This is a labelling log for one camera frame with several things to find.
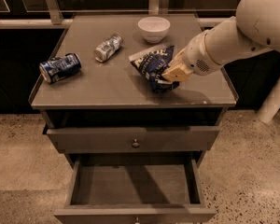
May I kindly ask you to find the metal window railing frame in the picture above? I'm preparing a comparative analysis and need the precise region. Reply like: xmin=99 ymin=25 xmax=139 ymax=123
xmin=0 ymin=0 xmax=280 ymax=30

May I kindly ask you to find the white ceramic bowl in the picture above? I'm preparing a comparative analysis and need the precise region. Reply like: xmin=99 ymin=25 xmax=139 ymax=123
xmin=138 ymin=17 xmax=171 ymax=44

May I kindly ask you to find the white pillar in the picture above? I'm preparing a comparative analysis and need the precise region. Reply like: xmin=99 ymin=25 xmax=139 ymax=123
xmin=257 ymin=78 xmax=280 ymax=123

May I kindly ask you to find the blue soda can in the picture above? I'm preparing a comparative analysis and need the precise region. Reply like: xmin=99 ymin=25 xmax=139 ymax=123
xmin=39 ymin=53 xmax=81 ymax=84

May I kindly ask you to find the grey top drawer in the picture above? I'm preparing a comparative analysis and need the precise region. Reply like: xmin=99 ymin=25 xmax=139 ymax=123
xmin=47 ymin=126 xmax=219 ymax=154

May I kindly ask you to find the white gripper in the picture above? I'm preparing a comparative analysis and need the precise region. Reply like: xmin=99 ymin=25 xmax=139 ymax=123
xmin=161 ymin=30 xmax=222 ymax=82

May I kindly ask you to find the round brass drawer knob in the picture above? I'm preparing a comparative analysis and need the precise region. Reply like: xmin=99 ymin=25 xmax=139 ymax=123
xmin=132 ymin=139 xmax=140 ymax=148

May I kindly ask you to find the blue chip bag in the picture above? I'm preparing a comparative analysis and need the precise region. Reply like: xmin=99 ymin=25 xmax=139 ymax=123
xmin=129 ymin=43 xmax=179 ymax=93

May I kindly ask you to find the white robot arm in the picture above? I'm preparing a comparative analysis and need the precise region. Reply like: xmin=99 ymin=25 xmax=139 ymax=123
xmin=162 ymin=0 xmax=280 ymax=81

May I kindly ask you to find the silver soda can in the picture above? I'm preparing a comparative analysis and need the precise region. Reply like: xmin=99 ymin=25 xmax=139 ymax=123
xmin=93 ymin=34 xmax=123 ymax=63

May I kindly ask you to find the grey drawer cabinet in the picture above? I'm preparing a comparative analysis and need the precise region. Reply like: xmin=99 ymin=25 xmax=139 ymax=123
xmin=28 ymin=13 xmax=240 ymax=224

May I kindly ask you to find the grey open middle drawer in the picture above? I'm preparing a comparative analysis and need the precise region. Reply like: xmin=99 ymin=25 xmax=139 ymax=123
xmin=54 ymin=160 xmax=217 ymax=224

